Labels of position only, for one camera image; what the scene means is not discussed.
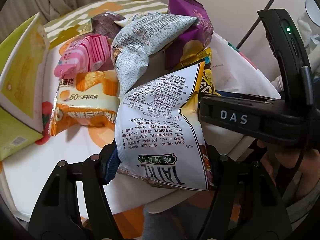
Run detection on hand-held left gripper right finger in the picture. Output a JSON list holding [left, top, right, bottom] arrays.
[[197, 144, 293, 240]]

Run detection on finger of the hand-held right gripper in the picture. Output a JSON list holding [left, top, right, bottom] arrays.
[[215, 91, 285, 103]]

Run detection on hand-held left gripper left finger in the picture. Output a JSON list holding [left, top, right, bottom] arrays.
[[28, 144, 120, 240]]

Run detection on yellow brown candy packet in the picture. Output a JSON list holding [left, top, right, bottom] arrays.
[[175, 47, 221, 98]]

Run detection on white yellow chip bag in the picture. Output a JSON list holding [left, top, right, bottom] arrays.
[[114, 61, 216, 192]]

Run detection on orange cake packet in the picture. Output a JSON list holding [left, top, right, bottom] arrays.
[[49, 70, 121, 137]]

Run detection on purple chip bag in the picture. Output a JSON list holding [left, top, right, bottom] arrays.
[[165, 0, 214, 72]]

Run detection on pink striped snack packet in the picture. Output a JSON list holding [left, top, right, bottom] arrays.
[[54, 35, 115, 78]]

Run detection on grey printed chip bag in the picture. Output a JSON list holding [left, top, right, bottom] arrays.
[[110, 14, 199, 101]]

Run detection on green cardboard box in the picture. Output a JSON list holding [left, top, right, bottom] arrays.
[[0, 12, 50, 161]]

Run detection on person's right forearm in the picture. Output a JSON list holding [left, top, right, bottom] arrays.
[[285, 177, 320, 228]]

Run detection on person's right hand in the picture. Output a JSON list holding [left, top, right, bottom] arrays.
[[257, 140, 320, 195]]

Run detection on white paper bag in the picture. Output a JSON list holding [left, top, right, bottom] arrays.
[[211, 33, 282, 99]]

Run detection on grey clothing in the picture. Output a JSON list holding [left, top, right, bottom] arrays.
[[144, 197, 213, 240]]

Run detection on white crumpled cloth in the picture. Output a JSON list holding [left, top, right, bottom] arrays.
[[297, 11, 320, 58]]

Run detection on dark purple bread packet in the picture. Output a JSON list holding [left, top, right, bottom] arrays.
[[87, 12, 128, 37]]

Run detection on black cable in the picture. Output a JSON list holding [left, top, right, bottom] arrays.
[[236, 0, 284, 49]]

